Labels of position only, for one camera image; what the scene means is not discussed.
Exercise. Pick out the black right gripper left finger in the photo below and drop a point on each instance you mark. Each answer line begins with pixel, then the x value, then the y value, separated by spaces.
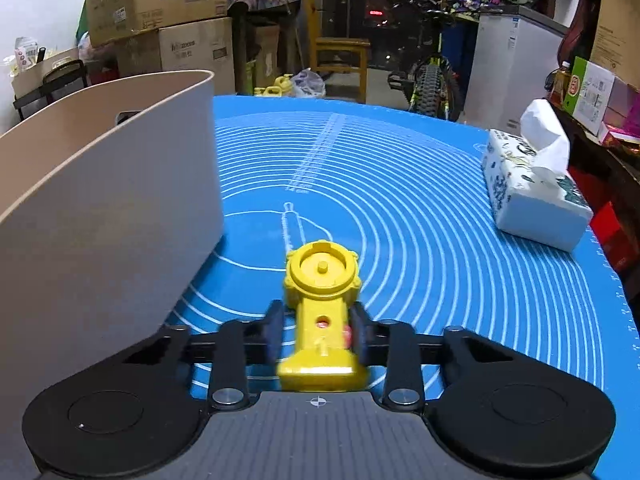
pixel 239 345

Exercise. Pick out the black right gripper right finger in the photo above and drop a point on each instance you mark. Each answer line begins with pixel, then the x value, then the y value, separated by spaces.
pixel 395 346

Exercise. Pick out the yellow plastic toy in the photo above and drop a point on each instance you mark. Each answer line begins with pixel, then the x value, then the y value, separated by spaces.
pixel 321 283

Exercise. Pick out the beige plastic storage bin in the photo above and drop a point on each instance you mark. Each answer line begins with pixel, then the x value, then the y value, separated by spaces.
pixel 110 204

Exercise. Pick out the blue silicone baking mat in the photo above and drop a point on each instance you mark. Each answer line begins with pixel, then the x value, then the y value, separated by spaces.
pixel 407 194

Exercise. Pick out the tissue box with tissue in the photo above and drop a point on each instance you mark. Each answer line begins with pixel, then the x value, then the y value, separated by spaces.
pixel 531 193

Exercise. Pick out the yellow detergent jug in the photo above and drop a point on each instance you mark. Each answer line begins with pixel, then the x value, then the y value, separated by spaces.
pixel 282 86

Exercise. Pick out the white plastic bag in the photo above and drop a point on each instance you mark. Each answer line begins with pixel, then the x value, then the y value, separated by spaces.
pixel 308 85

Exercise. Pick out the large stacked cardboard box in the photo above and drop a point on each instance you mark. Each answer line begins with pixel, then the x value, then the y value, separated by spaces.
pixel 201 45

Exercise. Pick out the wooden chair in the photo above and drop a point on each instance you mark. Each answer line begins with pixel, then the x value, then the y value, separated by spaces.
pixel 318 44

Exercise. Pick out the black metal cart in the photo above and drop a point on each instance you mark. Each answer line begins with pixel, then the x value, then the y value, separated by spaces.
pixel 60 77

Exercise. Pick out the white cabinet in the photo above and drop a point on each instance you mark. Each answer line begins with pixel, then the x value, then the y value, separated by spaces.
pixel 515 51

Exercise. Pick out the green white carton box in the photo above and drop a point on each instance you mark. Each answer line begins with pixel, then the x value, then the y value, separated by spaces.
pixel 588 93

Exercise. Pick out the bicycle with green frame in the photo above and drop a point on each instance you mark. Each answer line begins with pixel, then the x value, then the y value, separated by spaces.
pixel 424 74

